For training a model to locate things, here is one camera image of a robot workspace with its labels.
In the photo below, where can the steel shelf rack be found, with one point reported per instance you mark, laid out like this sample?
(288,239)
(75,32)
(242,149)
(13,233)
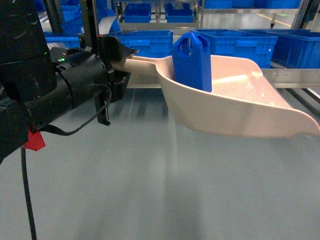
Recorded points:
(279,76)

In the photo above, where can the beige plastic dustpan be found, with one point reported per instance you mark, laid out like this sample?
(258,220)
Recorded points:
(242,102)

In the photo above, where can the blue bin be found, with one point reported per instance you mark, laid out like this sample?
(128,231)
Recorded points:
(67,41)
(149,43)
(234,43)

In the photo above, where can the blue bin front left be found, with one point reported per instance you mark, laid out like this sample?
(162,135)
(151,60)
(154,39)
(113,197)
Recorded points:
(67,41)

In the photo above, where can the blue plastic part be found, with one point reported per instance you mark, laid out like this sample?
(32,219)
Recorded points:
(191,57)

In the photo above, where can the red tape tag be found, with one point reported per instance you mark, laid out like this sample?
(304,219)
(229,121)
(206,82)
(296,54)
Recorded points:
(35,141)

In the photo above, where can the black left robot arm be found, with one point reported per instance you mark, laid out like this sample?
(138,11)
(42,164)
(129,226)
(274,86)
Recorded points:
(36,89)

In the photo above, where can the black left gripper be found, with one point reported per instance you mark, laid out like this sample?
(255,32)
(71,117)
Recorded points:
(89,73)

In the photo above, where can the blue bin front right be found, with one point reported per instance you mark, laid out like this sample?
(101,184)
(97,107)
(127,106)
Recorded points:
(234,43)

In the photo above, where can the blue bin front centre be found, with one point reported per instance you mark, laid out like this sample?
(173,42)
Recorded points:
(149,43)

